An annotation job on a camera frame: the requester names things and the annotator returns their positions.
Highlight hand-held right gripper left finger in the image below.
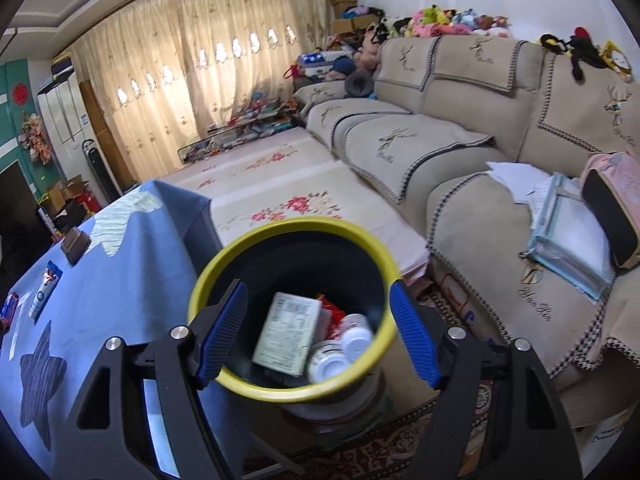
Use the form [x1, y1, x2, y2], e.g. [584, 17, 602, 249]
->
[64, 279, 249, 480]

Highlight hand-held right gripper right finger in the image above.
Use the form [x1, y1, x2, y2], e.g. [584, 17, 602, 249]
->
[389, 278, 583, 480]

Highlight white pill bottle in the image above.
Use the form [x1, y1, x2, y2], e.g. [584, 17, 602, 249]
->
[340, 313, 374, 364]

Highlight long white carton box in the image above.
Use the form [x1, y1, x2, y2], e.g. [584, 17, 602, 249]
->
[251, 292, 323, 377]

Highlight red snack packet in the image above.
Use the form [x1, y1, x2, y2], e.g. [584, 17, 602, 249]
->
[315, 296, 347, 341]

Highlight white pudding cup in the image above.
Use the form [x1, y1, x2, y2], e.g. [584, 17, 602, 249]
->
[306, 340, 353, 383]

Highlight black bin with yellow rim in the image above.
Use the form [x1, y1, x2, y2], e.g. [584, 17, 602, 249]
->
[187, 218, 402, 406]

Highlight blue star tablecloth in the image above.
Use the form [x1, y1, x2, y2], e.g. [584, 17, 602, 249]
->
[0, 178, 251, 480]

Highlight dark grey box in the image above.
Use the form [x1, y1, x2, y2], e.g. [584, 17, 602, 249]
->
[61, 226, 92, 266]

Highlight blue tissue pack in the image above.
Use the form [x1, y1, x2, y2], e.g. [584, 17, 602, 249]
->
[28, 261, 63, 320]

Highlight clear blue file bag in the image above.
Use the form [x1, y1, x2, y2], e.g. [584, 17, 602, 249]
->
[525, 172, 618, 303]

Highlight white papers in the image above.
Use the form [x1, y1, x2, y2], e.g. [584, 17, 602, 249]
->
[485, 160, 556, 206]

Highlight glass coffee table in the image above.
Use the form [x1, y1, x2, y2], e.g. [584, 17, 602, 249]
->
[178, 105, 301, 163]

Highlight open cardboard boxes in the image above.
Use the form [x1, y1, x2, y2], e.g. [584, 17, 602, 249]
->
[42, 175, 103, 233]

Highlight flat red packet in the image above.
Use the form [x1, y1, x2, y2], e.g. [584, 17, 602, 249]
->
[0, 294, 21, 335]

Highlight beige sofa with covers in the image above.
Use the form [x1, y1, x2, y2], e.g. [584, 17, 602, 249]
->
[292, 35, 640, 441]

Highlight pink backpack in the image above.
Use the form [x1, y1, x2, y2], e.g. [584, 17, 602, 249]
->
[580, 151, 640, 271]

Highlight black television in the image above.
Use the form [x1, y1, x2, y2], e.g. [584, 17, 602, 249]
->
[0, 157, 38, 261]

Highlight grey neck pillow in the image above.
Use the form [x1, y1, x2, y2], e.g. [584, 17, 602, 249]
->
[345, 71, 375, 100]

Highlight artificial flower decoration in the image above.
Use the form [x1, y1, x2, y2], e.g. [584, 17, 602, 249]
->
[20, 112, 53, 165]

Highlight beige curtains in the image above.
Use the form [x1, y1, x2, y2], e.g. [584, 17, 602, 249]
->
[67, 0, 333, 181]

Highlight star print bag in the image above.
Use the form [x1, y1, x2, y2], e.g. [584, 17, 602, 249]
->
[295, 51, 341, 78]

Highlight row of plush toys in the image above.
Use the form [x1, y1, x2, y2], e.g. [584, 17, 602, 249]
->
[357, 4, 513, 43]

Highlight stack of cardboard boxes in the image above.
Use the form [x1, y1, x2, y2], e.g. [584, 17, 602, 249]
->
[327, 0, 381, 36]

